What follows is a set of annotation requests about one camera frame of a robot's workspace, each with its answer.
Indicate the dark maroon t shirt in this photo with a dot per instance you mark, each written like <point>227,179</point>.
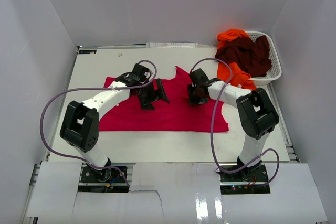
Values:
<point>251,56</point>

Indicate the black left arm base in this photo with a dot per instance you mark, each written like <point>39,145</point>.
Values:
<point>104,181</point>

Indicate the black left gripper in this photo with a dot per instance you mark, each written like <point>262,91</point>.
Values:
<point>146,105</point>

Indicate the magenta t shirt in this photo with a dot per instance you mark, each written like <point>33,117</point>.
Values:
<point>177,115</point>

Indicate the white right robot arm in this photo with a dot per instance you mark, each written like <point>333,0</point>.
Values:
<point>257,114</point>

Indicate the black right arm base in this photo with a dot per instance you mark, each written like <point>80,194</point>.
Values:
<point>245,184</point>

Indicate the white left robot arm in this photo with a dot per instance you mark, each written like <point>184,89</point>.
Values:
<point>80,127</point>

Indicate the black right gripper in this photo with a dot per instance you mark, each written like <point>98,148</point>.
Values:
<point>192,100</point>

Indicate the orange t shirt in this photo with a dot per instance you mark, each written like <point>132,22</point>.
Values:
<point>239,78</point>

